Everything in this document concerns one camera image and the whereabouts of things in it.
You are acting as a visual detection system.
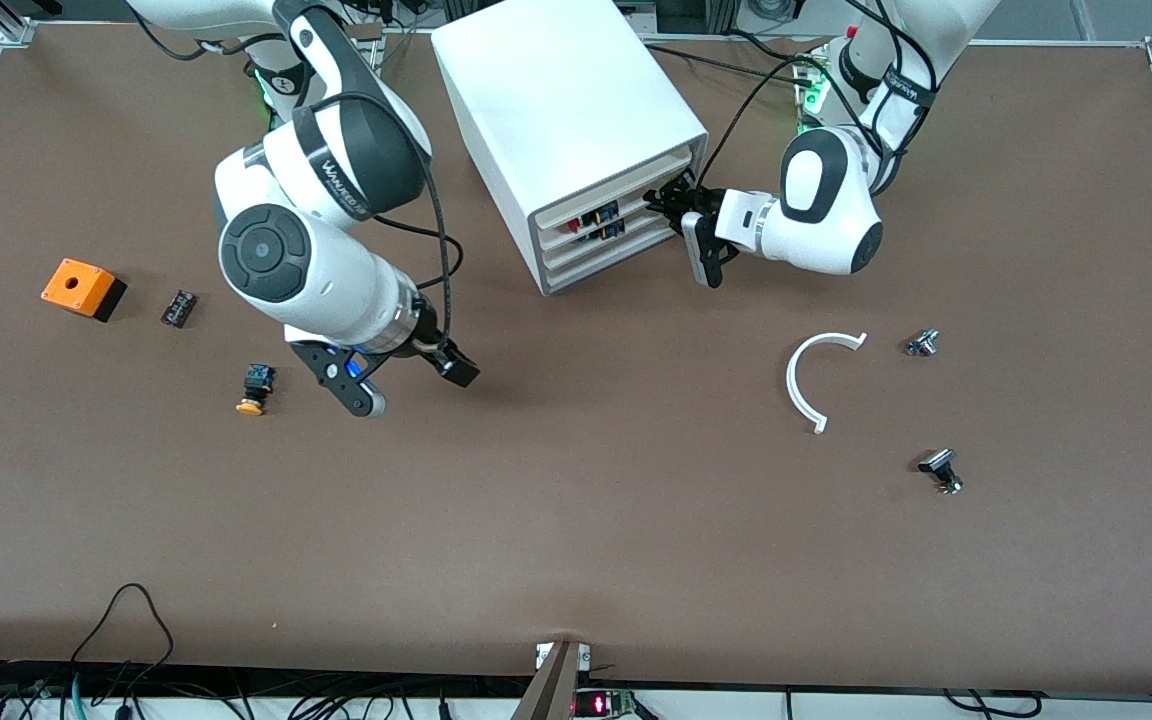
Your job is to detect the yellow push button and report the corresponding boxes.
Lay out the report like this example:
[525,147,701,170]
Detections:
[235,364,277,416]

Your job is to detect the white curved plastic arc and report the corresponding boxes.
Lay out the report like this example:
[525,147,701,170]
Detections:
[786,331,869,435]

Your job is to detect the red LED display module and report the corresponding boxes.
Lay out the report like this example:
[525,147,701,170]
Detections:
[573,688,637,719]

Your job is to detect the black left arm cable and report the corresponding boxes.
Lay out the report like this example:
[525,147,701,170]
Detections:
[698,0,932,191]

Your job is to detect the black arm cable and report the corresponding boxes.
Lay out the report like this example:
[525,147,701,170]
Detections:
[331,92,465,353]
[698,0,932,191]

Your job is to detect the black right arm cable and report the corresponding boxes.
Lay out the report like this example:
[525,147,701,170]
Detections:
[331,92,465,353]

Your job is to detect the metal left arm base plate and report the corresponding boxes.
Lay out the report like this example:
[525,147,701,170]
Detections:
[796,50,837,133]

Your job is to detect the black table cable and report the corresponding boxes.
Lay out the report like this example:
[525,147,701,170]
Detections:
[726,28,819,63]
[644,43,805,81]

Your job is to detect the grey camera mount beam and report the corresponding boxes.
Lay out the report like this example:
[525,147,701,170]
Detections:
[509,641,582,720]

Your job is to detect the orange button enclosure box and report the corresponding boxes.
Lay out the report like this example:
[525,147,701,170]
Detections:
[41,258,127,323]

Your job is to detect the black silver key switch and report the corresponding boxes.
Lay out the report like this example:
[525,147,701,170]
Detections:
[917,448,964,496]

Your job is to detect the thin black looped cable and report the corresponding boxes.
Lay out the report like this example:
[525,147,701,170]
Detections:
[71,583,175,701]

